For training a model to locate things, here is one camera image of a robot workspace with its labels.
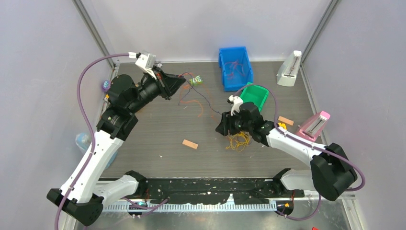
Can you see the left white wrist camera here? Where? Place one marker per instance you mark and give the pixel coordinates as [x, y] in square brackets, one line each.
[146, 61]

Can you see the white metronome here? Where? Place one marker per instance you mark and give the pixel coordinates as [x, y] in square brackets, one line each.
[288, 71]

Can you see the small wooden block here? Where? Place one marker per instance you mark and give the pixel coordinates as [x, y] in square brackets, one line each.
[190, 144]

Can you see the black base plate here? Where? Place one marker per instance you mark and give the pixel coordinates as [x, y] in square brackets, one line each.
[212, 191]

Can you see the yellow triangle block right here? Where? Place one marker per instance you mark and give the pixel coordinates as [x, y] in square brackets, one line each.
[283, 125]

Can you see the pink metronome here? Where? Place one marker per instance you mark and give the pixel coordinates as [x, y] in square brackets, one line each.
[313, 126]

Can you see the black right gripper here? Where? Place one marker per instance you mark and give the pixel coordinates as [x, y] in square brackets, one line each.
[226, 123]

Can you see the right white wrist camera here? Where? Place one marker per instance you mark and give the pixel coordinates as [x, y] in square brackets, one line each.
[236, 102]

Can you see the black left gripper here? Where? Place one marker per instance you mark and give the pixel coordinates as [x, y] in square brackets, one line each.
[169, 83]

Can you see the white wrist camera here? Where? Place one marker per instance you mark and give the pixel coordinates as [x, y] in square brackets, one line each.
[146, 61]
[236, 102]

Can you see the blue plastic bin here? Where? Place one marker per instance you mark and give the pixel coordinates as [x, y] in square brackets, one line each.
[236, 69]

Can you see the clear plastic bottle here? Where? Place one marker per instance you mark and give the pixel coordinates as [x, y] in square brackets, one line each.
[83, 141]

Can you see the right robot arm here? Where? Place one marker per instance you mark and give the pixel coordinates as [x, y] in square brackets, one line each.
[330, 173]

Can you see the purple round toy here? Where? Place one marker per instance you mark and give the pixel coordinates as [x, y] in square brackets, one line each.
[105, 86]

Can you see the green monster toy block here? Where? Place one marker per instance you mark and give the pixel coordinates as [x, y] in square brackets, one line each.
[196, 80]

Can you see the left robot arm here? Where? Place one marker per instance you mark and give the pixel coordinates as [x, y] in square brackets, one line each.
[78, 196]

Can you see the green plastic bin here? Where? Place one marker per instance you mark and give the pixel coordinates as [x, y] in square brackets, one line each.
[256, 94]

